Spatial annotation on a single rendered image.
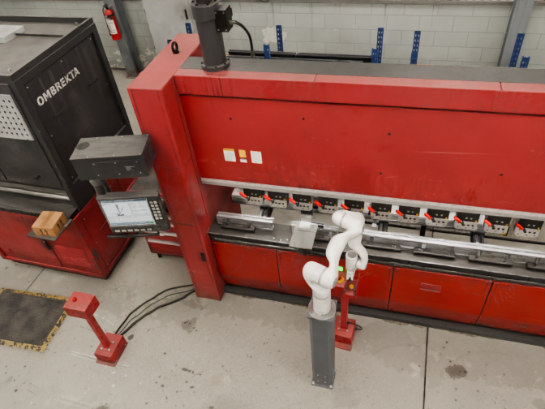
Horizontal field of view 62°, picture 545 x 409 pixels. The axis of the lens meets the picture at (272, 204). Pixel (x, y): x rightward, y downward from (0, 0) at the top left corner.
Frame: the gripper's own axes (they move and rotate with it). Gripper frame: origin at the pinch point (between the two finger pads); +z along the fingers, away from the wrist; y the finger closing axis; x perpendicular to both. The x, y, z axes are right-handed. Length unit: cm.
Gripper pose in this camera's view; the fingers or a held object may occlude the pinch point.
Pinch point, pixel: (351, 278)
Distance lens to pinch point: 358.2
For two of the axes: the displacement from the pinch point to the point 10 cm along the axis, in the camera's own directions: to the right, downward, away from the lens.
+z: 1.2, 6.7, 7.3
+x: 9.4, 1.6, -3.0
